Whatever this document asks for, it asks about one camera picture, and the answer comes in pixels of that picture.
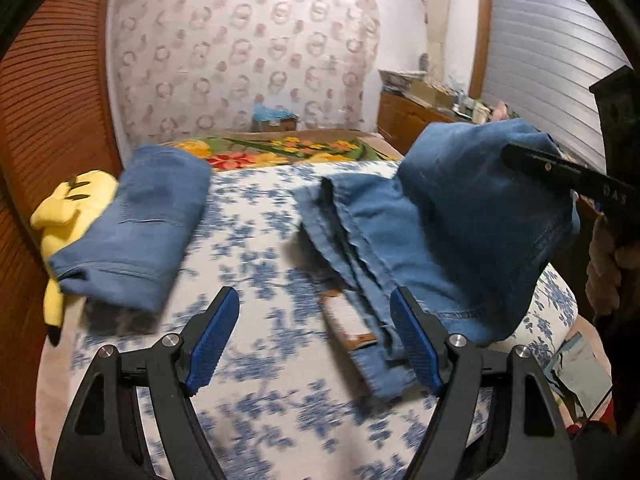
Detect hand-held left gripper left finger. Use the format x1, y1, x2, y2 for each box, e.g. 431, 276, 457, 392
50, 286, 241, 480

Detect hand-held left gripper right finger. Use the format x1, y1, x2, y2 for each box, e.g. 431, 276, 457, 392
389, 286, 579, 480

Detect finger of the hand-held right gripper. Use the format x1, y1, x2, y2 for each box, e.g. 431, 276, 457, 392
501, 142, 583, 192

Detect light blue denim pants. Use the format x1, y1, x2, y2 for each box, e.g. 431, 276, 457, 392
292, 119, 583, 403

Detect folded dark blue pants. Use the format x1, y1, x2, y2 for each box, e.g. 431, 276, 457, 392
50, 144, 213, 311

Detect person's right hand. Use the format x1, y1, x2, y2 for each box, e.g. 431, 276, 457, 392
585, 212, 640, 317

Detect blue floral bedsheet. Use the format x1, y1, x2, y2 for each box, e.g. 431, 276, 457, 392
37, 160, 581, 480

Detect open cardboard box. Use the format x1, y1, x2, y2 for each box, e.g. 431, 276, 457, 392
412, 80, 457, 109

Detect wooden sideboard cabinet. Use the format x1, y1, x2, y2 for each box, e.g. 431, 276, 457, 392
375, 90, 481, 157

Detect pale blue bag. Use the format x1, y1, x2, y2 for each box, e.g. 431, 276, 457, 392
545, 332, 614, 422

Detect cream tied curtain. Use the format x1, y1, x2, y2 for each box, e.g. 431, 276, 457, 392
426, 7, 447, 61

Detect colourful floral blanket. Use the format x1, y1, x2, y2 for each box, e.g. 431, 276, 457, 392
170, 130, 402, 174

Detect yellow plush toy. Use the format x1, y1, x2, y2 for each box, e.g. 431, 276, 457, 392
30, 170, 121, 347

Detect cardboard box with blue filling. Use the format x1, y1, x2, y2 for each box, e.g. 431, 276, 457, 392
250, 102, 299, 133

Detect circle-patterned sheer curtain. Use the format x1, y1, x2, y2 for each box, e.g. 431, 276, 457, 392
107, 0, 382, 143

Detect wooden louvred door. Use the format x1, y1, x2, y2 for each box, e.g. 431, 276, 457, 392
0, 0, 123, 461

